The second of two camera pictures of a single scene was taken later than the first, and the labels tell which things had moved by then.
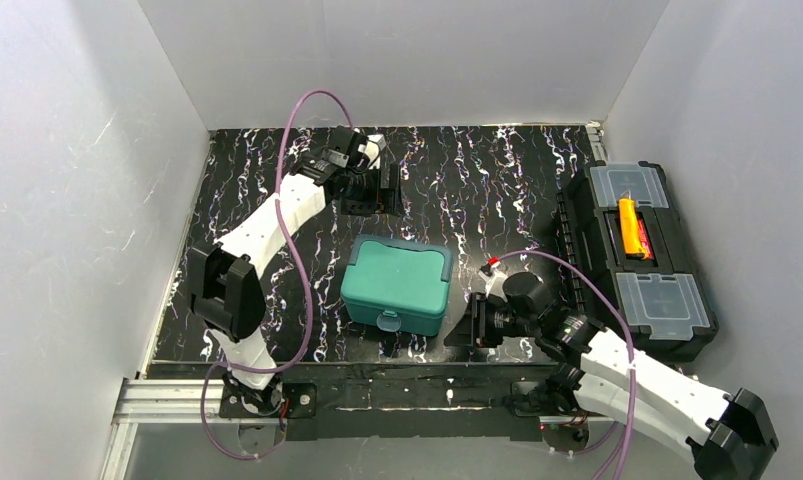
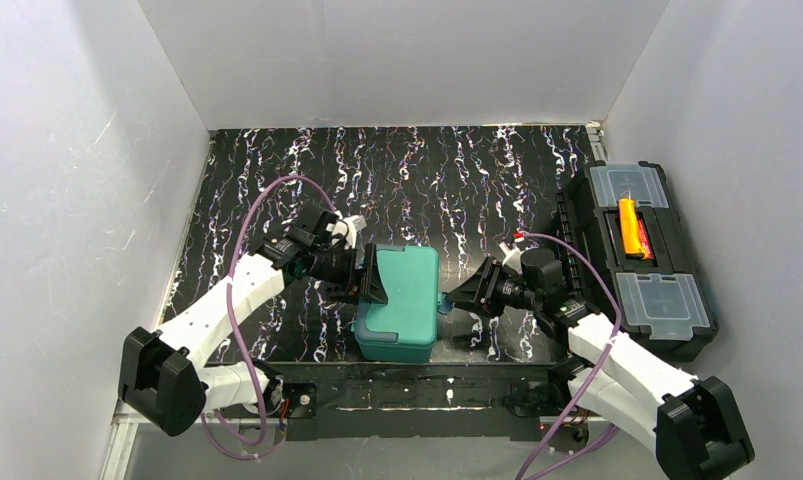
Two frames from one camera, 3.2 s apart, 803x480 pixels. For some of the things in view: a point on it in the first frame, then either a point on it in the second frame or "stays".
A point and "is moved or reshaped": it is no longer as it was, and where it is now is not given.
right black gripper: x=477 y=321 to x=488 y=287
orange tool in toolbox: x=631 y=228 stays
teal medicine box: x=397 y=284 is moved or reshaped
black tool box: x=620 y=223 stays
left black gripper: x=376 y=196 to x=359 y=270
